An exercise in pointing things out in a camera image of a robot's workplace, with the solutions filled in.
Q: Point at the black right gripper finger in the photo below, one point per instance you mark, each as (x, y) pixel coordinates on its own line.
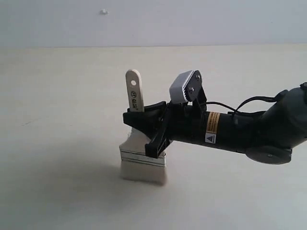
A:
(147, 122)

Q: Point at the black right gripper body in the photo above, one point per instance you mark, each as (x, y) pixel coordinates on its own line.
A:
(183, 123)

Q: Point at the white handled paint brush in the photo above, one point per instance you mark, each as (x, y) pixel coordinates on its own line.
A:
(135, 165)

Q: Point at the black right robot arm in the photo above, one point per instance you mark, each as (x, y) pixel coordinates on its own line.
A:
(264, 136)

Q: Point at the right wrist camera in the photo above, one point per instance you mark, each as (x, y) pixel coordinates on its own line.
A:
(187, 87)

